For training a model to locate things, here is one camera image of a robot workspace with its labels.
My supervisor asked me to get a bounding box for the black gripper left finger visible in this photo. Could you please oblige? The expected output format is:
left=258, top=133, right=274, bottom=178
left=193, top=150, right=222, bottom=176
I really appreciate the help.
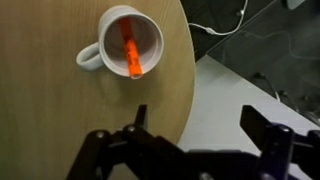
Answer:
left=65, top=104, right=188, bottom=180

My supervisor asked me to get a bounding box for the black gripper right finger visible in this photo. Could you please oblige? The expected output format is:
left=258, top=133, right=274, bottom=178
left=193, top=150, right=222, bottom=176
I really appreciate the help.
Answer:
left=239, top=104, right=320, bottom=180

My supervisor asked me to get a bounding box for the orange marker pen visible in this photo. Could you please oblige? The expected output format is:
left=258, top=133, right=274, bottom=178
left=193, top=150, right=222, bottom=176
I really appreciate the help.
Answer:
left=118, top=17, right=145, bottom=80

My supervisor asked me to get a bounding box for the white ceramic mug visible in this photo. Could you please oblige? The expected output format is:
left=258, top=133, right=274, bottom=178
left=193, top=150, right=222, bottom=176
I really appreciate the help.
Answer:
left=75, top=4, right=165, bottom=78

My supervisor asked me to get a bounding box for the white cable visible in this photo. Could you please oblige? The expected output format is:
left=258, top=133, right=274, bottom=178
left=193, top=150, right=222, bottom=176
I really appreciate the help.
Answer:
left=187, top=0, right=250, bottom=37

